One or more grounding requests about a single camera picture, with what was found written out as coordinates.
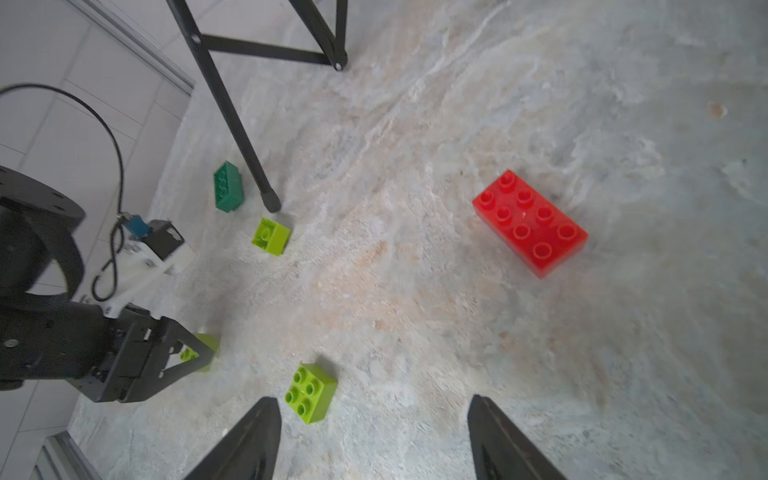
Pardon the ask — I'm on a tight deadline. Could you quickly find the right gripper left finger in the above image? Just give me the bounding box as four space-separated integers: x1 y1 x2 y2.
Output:
186 397 282 480

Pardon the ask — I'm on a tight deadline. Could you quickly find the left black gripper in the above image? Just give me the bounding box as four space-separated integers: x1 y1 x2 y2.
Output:
1 303 214 402

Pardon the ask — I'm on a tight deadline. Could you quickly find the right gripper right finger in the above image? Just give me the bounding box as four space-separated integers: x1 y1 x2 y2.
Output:
467 394 566 480

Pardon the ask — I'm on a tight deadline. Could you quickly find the lime lego brick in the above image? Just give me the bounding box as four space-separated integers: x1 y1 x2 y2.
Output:
179 333 221 373
284 364 338 424
252 218 291 256

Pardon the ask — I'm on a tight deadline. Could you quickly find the dark green lego brick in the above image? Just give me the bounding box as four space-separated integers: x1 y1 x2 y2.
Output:
213 161 244 213

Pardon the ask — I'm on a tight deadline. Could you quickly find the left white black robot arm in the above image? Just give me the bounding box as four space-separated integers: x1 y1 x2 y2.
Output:
1 169 215 403

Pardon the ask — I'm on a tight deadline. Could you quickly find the red lego brick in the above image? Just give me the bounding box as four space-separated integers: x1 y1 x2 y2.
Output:
472 170 588 278

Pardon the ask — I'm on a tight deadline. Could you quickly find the black perforated music stand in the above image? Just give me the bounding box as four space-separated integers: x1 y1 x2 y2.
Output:
166 0 350 214

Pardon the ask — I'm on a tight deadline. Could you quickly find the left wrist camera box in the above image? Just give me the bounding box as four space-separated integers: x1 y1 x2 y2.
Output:
80 213 195 319

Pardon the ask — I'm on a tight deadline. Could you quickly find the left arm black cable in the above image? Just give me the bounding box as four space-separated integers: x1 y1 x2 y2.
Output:
0 82 128 303

